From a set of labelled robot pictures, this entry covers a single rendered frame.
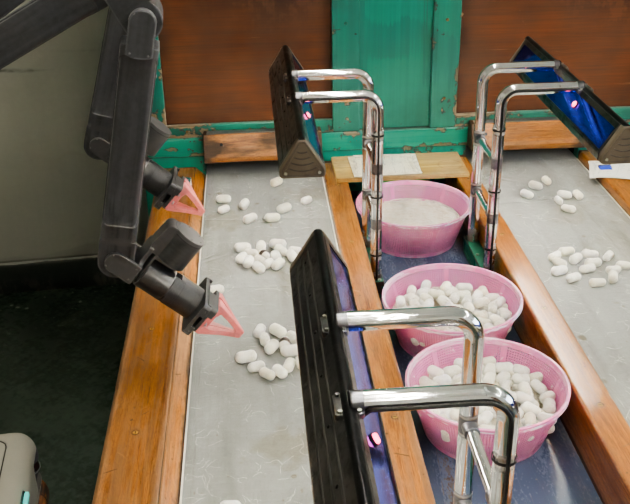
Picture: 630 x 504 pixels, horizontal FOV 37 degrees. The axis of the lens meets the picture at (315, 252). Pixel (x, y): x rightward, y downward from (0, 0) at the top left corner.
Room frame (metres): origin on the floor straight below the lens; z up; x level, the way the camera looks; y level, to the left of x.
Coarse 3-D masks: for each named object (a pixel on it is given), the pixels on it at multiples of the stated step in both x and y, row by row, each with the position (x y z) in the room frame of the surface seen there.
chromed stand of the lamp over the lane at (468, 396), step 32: (320, 320) 0.90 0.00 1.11; (352, 320) 0.88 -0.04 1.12; (384, 320) 0.88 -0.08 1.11; (416, 320) 0.88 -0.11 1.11; (448, 320) 0.89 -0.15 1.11; (480, 352) 0.89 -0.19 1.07; (448, 384) 0.75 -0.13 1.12; (480, 384) 0.75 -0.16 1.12; (512, 416) 0.73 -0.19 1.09; (480, 448) 0.84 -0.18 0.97; (512, 448) 0.74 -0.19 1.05; (512, 480) 0.74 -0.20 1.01
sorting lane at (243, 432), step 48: (240, 192) 2.12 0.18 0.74; (288, 192) 2.11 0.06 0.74; (240, 240) 1.85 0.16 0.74; (288, 240) 1.85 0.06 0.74; (336, 240) 1.84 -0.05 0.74; (240, 288) 1.63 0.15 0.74; (288, 288) 1.63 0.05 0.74; (192, 384) 1.30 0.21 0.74; (240, 384) 1.30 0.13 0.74; (288, 384) 1.30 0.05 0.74; (192, 432) 1.17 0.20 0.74; (240, 432) 1.17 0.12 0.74; (288, 432) 1.17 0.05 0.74; (192, 480) 1.06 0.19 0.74; (240, 480) 1.06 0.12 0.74; (288, 480) 1.06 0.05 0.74
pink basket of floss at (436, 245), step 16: (384, 192) 2.08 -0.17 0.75; (400, 192) 2.09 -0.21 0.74; (416, 192) 2.09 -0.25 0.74; (432, 192) 2.08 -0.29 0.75; (448, 192) 2.06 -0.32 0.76; (464, 208) 1.98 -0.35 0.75; (384, 224) 1.86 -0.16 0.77; (448, 224) 1.86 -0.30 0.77; (384, 240) 1.89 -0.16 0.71; (400, 240) 1.86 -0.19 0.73; (416, 240) 1.86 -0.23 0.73; (432, 240) 1.86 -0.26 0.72; (448, 240) 1.89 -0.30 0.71; (400, 256) 1.88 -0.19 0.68; (416, 256) 1.87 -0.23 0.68
